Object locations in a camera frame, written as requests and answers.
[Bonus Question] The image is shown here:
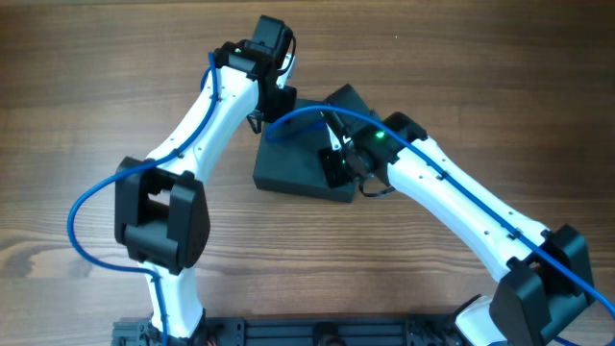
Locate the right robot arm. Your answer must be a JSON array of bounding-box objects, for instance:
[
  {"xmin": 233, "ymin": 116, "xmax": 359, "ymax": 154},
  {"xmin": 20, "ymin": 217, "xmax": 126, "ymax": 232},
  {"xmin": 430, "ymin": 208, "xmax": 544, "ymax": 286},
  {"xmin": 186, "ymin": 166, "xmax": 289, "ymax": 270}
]
[{"xmin": 320, "ymin": 107, "xmax": 598, "ymax": 345}]

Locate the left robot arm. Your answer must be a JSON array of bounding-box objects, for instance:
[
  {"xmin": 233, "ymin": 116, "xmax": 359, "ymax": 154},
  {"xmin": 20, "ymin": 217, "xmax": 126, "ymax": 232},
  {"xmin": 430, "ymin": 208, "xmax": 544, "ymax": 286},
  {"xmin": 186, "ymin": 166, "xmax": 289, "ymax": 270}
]
[{"xmin": 114, "ymin": 15, "xmax": 297, "ymax": 345}]

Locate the right blue cable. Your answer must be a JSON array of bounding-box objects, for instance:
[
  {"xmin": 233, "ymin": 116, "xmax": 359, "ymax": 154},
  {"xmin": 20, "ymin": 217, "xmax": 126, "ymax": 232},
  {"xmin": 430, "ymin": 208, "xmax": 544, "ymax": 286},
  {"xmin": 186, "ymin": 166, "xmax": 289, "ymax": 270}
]
[{"xmin": 264, "ymin": 105, "xmax": 615, "ymax": 346}]

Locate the blue cable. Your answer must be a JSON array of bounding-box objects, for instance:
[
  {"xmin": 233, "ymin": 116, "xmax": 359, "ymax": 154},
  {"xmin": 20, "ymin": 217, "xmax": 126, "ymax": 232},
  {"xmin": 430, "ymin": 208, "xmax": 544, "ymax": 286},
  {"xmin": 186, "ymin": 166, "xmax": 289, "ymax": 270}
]
[
  {"xmin": 66, "ymin": 51, "xmax": 222, "ymax": 346},
  {"xmin": 264, "ymin": 105, "xmax": 615, "ymax": 346}
]

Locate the left blue cable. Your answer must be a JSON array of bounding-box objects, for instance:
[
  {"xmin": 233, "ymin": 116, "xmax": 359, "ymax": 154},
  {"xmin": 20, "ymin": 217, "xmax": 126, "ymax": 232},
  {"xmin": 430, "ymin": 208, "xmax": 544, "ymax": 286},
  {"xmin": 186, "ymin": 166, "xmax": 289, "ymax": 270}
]
[{"xmin": 66, "ymin": 51, "xmax": 222, "ymax": 346}]

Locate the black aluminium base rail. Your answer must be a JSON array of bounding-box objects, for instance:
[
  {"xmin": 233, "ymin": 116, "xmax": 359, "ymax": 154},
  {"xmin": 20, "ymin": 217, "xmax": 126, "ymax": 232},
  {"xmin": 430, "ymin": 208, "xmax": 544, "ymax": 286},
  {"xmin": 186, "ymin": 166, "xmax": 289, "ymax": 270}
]
[{"xmin": 111, "ymin": 312, "xmax": 462, "ymax": 346}]

